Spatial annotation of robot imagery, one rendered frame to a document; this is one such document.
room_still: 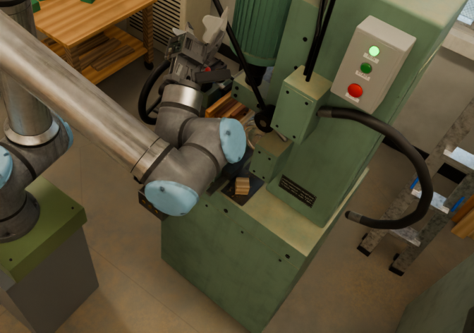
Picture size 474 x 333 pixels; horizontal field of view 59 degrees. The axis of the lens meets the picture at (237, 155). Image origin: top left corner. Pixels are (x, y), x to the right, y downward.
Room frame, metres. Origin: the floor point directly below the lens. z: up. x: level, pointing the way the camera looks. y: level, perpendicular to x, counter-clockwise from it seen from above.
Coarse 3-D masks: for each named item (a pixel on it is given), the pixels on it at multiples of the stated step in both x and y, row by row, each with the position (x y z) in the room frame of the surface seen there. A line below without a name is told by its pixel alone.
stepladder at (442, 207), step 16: (464, 112) 1.26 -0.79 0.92; (464, 128) 1.23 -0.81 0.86; (448, 144) 1.23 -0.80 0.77; (432, 160) 1.22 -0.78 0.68; (448, 160) 1.18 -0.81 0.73; (464, 160) 1.18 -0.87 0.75; (416, 176) 1.21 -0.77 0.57; (432, 176) 1.19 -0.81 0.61; (416, 192) 1.18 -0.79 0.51; (464, 192) 1.14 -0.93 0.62; (400, 208) 1.17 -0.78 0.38; (432, 208) 1.12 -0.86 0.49; (448, 208) 1.13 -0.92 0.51; (432, 224) 1.11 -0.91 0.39; (368, 240) 1.15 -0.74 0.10; (416, 240) 1.10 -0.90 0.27; (400, 256) 1.08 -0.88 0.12; (416, 256) 1.07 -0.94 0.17; (400, 272) 1.05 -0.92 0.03
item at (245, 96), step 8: (240, 80) 0.97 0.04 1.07; (264, 80) 1.00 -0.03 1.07; (232, 88) 0.97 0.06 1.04; (240, 88) 0.96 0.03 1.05; (248, 88) 0.95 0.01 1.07; (264, 88) 0.96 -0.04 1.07; (232, 96) 0.97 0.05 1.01; (240, 96) 0.95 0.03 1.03; (248, 96) 0.94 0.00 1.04; (264, 96) 0.93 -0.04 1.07; (248, 104) 0.94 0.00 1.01
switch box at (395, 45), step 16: (368, 16) 0.75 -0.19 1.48; (368, 32) 0.69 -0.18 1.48; (384, 32) 0.70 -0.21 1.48; (400, 32) 0.71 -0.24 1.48; (352, 48) 0.70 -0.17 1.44; (368, 48) 0.68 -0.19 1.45; (384, 48) 0.67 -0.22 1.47; (400, 48) 0.67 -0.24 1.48; (352, 64) 0.69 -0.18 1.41; (384, 64) 0.67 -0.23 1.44; (400, 64) 0.67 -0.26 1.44; (336, 80) 0.70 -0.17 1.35; (352, 80) 0.69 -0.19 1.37; (384, 80) 0.66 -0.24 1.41; (368, 96) 0.67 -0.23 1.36; (384, 96) 0.70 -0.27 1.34; (368, 112) 0.66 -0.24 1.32
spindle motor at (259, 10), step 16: (240, 0) 0.93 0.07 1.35; (256, 0) 0.90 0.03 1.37; (272, 0) 0.90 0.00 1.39; (288, 0) 0.91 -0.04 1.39; (240, 16) 0.92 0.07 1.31; (256, 16) 0.90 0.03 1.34; (272, 16) 0.90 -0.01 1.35; (240, 32) 0.92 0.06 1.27; (256, 32) 0.90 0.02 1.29; (272, 32) 0.90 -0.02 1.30; (256, 48) 0.89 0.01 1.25; (272, 48) 0.90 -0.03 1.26; (256, 64) 0.89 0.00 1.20; (272, 64) 0.90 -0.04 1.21
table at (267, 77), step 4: (268, 68) 1.28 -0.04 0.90; (272, 68) 1.28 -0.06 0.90; (240, 72) 1.22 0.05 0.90; (268, 72) 1.26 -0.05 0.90; (236, 76) 1.19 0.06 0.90; (264, 76) 1.23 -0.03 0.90; (268, 76) 1.23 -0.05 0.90; (268, 80) 1.21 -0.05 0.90; (212, 104) 1.02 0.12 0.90; (200, 108) 0.99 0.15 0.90; (204, 108) 1.00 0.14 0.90; (200, 112) 0.97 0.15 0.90; (204, 112) 0.98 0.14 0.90; (200, 116) 0.96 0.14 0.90; (204, 116) 0.96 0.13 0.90
